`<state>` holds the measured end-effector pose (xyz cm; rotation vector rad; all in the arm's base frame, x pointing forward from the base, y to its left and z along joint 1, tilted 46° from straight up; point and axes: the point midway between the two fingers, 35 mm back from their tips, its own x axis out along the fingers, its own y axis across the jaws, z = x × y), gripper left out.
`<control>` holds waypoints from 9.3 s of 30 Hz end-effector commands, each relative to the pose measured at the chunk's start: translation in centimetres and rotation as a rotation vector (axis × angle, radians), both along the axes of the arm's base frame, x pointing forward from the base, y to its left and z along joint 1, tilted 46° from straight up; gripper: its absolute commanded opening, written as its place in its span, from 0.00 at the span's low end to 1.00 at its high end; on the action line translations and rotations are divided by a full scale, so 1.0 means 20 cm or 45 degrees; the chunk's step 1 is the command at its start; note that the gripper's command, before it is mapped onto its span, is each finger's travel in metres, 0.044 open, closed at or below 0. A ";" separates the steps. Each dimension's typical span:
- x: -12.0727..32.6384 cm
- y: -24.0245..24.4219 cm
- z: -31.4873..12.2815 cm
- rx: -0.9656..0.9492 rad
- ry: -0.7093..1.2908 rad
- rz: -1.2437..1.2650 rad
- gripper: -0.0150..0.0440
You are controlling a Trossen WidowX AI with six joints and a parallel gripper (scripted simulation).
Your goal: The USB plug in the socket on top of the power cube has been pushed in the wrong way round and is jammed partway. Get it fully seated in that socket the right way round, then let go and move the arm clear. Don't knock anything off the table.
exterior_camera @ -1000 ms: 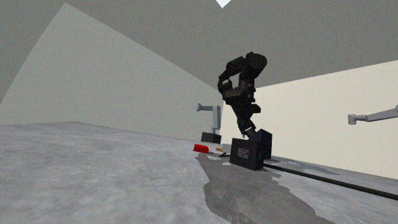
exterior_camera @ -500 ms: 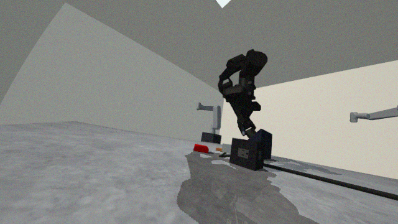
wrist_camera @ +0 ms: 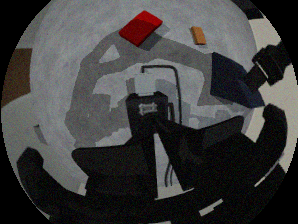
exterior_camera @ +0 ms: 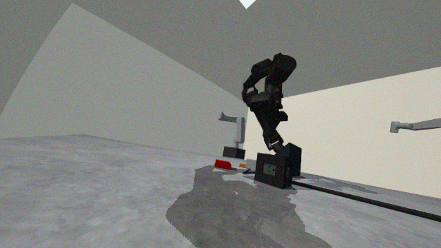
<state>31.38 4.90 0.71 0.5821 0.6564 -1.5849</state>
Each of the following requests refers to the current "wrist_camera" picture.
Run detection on small orange flat block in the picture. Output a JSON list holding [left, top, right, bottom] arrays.
[[190, 27, 206, 45]]

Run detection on red rectangular block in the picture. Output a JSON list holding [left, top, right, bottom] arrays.
[[118, 10, 162, 47]]

